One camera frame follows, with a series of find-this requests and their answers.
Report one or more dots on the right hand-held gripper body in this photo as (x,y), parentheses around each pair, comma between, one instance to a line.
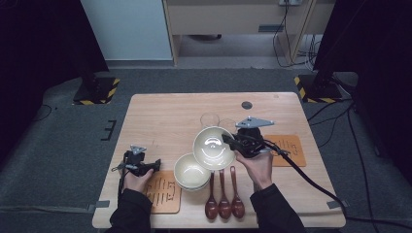
(251,142)

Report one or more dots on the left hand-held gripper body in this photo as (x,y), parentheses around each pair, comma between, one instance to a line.
(136,163)

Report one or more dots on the cream ceramic bowl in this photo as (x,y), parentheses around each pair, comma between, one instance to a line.
(189,173)
(194,190)
(212,149)

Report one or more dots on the square wooden coaster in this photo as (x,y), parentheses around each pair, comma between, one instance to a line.
(165,197)
(293,158)

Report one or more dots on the dark red wooden spoon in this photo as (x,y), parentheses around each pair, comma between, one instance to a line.
(237,206)
(211,207)
(224,207)

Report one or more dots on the person's left hand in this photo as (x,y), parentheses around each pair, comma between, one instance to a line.
(137,183)

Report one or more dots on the person's right hand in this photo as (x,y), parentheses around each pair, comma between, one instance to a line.
(259,170)

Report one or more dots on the round dark table grommet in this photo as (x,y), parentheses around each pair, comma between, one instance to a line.
(247,105)

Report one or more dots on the black stand with striped base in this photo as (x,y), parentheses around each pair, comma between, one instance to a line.
(319,90)
(97,90)

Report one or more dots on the grey rectangular desk plate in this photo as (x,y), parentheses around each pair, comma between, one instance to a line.
(270,28)

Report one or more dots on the light wooden desk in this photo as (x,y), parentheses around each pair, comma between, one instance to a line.
(226,19)

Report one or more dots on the white cabinet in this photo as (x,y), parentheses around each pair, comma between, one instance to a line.
(126,29)

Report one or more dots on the white power strip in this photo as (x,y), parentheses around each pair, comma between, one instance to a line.
(290,2)

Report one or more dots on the black curtain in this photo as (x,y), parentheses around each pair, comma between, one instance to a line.
(32,48)
(372,48)

